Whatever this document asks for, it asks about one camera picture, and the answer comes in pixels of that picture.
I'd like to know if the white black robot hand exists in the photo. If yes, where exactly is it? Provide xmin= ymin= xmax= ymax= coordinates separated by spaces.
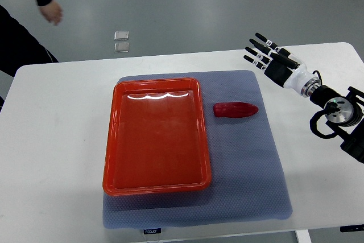
xmin=243 ymin=32 xmax=313 ymax=90

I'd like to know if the red pepper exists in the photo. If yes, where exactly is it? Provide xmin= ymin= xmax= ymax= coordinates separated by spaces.
xmin=213 ymin=102 xmax=259 ymax=118

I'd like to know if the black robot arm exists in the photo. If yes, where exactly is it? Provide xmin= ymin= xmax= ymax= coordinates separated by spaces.
xmin=244 ymin=32 xmax=363 ymax=163

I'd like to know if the red plastic tray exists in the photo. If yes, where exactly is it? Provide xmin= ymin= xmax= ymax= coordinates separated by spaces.
xmin=102 ymin=77 xmax=212 ymax=197

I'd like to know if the person's bare hand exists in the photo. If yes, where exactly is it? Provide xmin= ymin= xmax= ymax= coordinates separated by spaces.
xmin=38 ymin=0 xmax=63 ymax=26

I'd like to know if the grey-blue padded mat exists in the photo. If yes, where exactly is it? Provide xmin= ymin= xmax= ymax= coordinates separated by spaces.
xmin=103 ymin=70 xmax=292 ymax=229

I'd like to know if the upper metal floor plate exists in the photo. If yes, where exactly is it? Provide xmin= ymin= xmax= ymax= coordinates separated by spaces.
xmin=114 ymin=30 xmax=129 ymax=41

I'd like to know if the white table leg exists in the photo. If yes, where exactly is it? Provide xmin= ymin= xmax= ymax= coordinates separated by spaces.
xmin=295 ymin=229 xmax=312 ymax=243

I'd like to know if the black table control panel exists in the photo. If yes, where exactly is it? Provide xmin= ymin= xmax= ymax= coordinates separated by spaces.
xmin=340 ymin=224 xmax=364 ymax=233

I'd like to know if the black label tag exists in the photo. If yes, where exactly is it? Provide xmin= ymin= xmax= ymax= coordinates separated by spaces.
xmin=143 ymin=228 xmax=162 ymax=235

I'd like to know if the person's black clothed body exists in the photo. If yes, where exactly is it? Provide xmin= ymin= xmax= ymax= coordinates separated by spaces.
xmin=0 ymin=4 xmax=60 ymax=110

